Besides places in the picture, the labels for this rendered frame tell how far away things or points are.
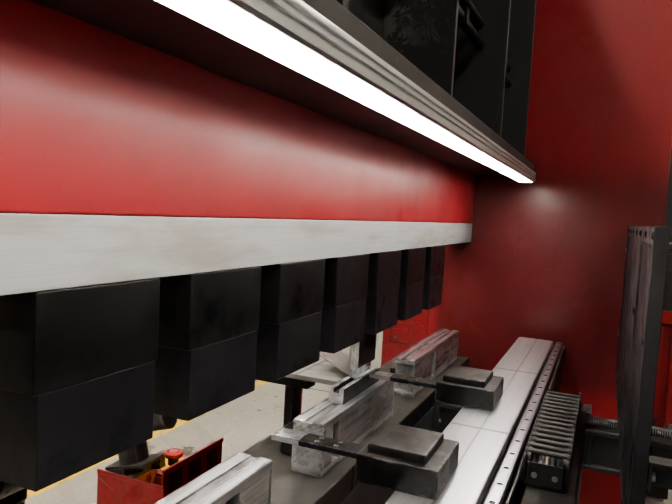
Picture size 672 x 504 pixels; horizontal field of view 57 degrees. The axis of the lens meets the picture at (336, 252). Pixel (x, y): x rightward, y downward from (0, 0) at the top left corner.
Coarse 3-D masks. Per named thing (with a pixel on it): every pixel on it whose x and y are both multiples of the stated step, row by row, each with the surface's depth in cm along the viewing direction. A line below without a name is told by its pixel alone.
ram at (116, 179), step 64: (0, 0) 44; (0, 64) 45; (64, 64) 50; (128, 64) 56; (192, 64) 65; (0, 128) 45; (64, 128) 50; (128, 128) 57; (192, 128) 65; (256, 128) 77; (320, 128) 94; (0, 192) 45; (64, 192) 51; (128, 192) 57; (192, 192) 66; (256, 192) 78; (320, 192) 95; (384, 192) 122; (448, 192) 170; (0, 256) 46; (64, 256) 51; (128, 256) 58; (192, 256) 67; (256, 256) 79; (320, 256) 97
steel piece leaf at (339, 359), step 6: (324, 354) 130; (330, 354) 132; (336, 354) 133; (342, 354) 135; (330, 360) 129; (336, 360) 130; (342, 360) 132; (348, 360) 133; (336, 366) 127; (342, 366) 129; (348, 366) 130; (348, 372) 127
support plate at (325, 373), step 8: (320, 360) 139; (304, 368) 131; (312, 368) 132; (320, 368) 132; (328, 368) 132; (336, 368) 133; (288, 376) 127; (296, 376) 126; (304, 376) 125; (312, 376) 125; (320, 376) 126; (328, 376) 126; (336, 376) 126; (344, 376) 127; (328, 384) 123
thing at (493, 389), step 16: (464, 368) 125; (416, 384) 124; (432, 384) 123; (448, 384) 117; (464, 384) 117; (480, 384) 116; (496, 384) 118; (448, 400) 117; (464, 400) 116; (480, 400) 115; (496, 400) 117
